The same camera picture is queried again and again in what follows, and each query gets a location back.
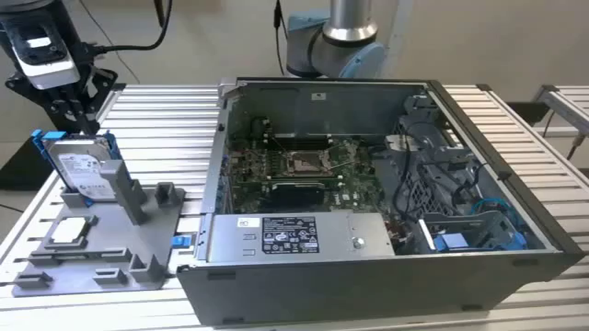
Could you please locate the silver power supply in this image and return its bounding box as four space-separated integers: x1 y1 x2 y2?
206 212 397 261

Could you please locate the open black PC case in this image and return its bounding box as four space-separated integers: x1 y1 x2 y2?
176 76 586 327

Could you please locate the long black wire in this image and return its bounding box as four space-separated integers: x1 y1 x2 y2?
393 122 437 221

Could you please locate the metal socket cover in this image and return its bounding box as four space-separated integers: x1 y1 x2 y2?
329 141 359 163

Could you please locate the blue plastic bay clip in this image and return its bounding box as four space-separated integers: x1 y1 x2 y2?
434 234 470 250

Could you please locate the hard disk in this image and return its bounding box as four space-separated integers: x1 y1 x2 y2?
29 129 123 208

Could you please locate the green motherboard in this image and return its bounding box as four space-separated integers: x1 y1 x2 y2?
224 136 393 214

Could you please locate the black chair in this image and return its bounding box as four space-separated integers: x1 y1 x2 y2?
505 101 552 127

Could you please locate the green RAM stick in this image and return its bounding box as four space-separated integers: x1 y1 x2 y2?
43 253 128 260

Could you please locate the light blue wire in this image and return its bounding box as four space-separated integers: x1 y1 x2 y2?
471 195 514 225

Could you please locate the grey parts rack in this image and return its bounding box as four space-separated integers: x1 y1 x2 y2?
11 160 188 299

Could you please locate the grey metal disk bay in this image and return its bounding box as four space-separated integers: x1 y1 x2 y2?
421 210 525 254

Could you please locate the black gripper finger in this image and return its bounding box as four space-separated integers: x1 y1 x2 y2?
4 72 96 134
76 67 116 134

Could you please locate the CPU socket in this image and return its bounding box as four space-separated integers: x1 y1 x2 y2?
284 150 330 175

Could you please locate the metal slat side table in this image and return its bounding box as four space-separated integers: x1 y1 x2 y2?
533 84 589 139

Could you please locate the black graphics card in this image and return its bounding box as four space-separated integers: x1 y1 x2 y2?
270 181 326 212

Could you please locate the black RAM slot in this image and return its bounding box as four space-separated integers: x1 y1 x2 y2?
274 136 333 143

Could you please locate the thick black camera cable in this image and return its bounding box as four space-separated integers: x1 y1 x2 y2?
84 0 167 54

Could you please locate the short black wire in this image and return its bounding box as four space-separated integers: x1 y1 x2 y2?
453 161 505 208

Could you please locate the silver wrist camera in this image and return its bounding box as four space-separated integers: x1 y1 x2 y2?
8 20 83 91

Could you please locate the silver CPU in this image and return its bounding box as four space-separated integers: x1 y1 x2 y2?
49 217 91 242

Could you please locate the thin black wall wire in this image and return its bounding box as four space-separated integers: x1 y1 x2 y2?
76 0 140 84

